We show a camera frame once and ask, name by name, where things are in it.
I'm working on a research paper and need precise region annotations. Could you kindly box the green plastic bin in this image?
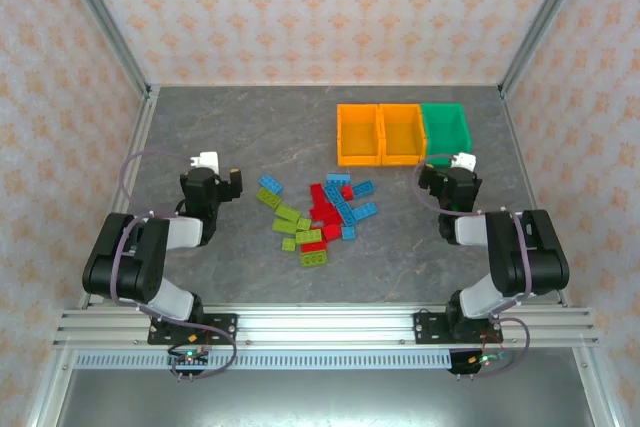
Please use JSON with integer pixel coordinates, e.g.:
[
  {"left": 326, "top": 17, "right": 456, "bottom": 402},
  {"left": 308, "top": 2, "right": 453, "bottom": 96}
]
[{"left": 418, "top": 102, "right": 474, "bottom": 169}]

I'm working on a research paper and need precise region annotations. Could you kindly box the orange plastic bin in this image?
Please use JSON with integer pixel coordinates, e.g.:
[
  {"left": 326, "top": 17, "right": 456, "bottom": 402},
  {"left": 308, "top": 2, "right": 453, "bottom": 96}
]
[
  {"left": 336, "top": 103, "right": 384, "bottom": 168},
  {"left": 378, "top": 103, "right": 427, "bottom": 167}
]

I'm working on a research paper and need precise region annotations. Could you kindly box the small circuit board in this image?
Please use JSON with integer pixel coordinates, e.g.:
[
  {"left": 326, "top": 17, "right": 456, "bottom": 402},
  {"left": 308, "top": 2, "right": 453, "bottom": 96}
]
[
  {"left": 167, "top": 346, "right": 211, "bottom": 379},
  {"left": 447, "top": 346, "right": 507, "bottom": 377}
]

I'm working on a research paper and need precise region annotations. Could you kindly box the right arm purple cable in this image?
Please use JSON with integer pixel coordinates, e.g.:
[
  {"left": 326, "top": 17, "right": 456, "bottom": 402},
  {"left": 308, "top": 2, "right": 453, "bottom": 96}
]
[{"left": 411, "top": 153, "right": 532, "bottom": 379}]

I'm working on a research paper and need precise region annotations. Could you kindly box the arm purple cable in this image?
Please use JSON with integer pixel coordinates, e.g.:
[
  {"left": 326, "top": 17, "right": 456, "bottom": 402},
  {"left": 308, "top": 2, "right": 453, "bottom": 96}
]
[
  {"left": 109, "top": 148, "right": 239, "bottom": 381},
  {"left": 411, "top": 153, "right": 532, "bottom": 379}
]

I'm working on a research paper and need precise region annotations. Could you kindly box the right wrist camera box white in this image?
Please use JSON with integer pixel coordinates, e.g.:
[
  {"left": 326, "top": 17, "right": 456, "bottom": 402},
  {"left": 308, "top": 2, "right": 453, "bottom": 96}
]
[{"left": 451, "top": 151, "right": 478, "bottom": 172}]

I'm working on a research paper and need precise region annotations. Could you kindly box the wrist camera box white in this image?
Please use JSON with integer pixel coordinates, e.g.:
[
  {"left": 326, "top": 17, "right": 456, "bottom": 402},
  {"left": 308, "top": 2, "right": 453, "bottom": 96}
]
[
  {"left": 196, "top": 149, "right": 222, "bottom": 171},
  {"left": 451, "top": 151, "right": 478, "bottom": 172}
]

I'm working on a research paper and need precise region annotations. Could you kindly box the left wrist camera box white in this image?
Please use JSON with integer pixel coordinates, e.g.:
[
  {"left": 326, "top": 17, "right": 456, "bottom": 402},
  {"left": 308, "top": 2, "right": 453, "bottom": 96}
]
[{"left": 196, "top": 149, "right": 222, "bottom": 171}]

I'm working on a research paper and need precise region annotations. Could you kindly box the aluminium side rail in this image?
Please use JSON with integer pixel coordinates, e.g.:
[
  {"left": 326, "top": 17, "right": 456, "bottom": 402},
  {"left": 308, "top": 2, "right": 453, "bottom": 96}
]
[
  {"left": 497, "top": 85, "right": 572, "bottom": 309},
  {"left": 77, "top": 85, "right": 162, "bottom": 309}
]

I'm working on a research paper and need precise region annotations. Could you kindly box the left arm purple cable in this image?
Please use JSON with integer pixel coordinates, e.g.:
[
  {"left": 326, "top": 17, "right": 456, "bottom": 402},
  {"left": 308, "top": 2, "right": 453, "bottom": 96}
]
[{"left": 109, "top": 148, "right": 239, "bottom": 381}]

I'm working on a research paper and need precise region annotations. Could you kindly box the wide aluminium mounting rail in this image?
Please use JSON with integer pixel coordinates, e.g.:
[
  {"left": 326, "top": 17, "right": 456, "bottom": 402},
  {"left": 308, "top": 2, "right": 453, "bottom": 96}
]
[{"left": 52, "top": 302, "right": 601, "bottom": 349}]

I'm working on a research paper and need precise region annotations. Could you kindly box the aluminium frame post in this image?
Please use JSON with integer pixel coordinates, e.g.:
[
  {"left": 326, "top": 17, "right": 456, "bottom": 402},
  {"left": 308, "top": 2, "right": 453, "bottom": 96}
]
[
  {"left": 498, "top": 0, "right": 597, "bottom": 101},
  {"left": 53, "top": 0, "right": 154, "bottom": 101}
]

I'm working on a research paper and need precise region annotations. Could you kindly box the slotted grey cable duct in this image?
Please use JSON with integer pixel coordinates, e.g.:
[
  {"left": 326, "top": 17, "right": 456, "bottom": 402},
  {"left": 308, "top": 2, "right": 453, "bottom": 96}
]
[{"left": 73, "top": 349, "right": 456, "bottom": 372}]

